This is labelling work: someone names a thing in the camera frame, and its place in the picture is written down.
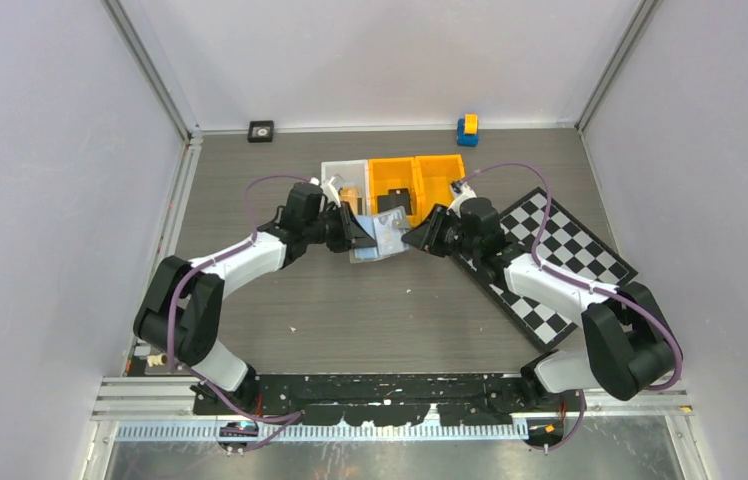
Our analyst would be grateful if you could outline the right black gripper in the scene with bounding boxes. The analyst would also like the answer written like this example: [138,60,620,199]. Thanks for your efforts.
[401,204,481,259]

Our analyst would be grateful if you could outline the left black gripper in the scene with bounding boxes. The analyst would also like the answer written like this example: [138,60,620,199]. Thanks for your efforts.
[304,201,376,254]

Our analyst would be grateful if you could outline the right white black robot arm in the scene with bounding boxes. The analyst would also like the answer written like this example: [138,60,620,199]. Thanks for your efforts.
[402,197,683,411]

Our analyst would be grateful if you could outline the wooden cards in white bin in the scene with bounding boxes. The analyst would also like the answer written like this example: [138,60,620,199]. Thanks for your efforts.
[339,186,368,216]

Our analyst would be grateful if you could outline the right orange plastic bin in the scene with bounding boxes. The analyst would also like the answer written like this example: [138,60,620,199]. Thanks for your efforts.
[415,154,466,217]

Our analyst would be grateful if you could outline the orange plastic bin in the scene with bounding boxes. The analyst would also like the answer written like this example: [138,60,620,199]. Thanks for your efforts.
[415,154,466,217]
[368,157,422,227]

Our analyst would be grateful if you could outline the white plastic bin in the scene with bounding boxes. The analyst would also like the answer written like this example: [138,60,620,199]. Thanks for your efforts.
[321,159,373,215]

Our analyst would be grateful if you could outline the middle orange plastic bin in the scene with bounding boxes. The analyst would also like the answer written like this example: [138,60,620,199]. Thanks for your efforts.
[368,157,422,227]

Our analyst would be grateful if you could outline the blue yellow toy block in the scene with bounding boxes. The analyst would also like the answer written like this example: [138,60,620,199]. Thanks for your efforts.
[456,113,479,147]

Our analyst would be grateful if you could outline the small black square device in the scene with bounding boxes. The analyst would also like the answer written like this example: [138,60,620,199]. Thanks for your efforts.
[247,120,275,143]

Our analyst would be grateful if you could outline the black white checkerboard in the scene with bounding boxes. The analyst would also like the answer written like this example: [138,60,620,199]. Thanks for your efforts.
[453,187,638,352]

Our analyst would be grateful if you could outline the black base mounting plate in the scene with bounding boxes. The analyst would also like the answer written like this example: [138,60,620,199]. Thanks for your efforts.
[190,373,585,427]

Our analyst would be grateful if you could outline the small cream spool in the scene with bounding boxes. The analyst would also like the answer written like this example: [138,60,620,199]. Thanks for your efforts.
[146,354,167,367]

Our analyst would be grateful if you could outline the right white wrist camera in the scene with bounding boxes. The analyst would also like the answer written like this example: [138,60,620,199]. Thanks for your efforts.
[448,180,477,217]

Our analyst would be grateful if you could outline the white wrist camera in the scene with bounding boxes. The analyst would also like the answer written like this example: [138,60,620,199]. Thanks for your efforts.
[309,174,345,207]
[448,180,477,217]

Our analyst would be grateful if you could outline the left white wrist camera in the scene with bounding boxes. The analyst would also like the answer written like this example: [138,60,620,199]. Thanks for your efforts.
[309,174,345,207]

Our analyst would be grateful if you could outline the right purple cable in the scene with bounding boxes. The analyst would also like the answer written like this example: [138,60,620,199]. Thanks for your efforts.
[453,162,685,455]

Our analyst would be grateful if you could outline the purple cable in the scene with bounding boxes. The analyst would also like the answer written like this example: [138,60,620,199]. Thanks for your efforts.
[165,174,320,455]
[453,162,685,455]

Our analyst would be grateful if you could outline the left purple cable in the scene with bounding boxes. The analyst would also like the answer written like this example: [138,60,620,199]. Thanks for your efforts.
[165,174,320,455]

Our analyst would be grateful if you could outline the slotted metal rail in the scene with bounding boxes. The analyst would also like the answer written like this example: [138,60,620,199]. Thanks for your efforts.
[114,419,529,443]

